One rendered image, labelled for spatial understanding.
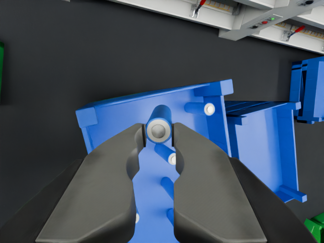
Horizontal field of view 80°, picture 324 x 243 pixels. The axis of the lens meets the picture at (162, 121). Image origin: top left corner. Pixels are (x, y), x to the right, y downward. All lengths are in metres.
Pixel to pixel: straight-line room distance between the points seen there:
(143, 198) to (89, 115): 0.18
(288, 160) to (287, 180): 0.07
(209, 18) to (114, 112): 0.64
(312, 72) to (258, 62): 0.25
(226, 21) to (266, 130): 0.46
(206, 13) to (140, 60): 0.30
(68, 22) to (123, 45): 0.20
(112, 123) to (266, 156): 0.53
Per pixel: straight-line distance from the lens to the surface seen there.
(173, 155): 0.26
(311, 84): 1.20
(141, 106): 0.31
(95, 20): 0.83
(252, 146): 0.65
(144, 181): 0.33
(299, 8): 0.80
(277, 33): 1.06
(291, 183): 0.76
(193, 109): 0.30
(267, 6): 0.76
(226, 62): 0.99
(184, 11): 0.82
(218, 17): 0.88
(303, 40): 1.18
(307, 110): 1.20
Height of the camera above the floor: 0.78
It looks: 70 degrees down
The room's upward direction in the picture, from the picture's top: 108 degrees clockwise
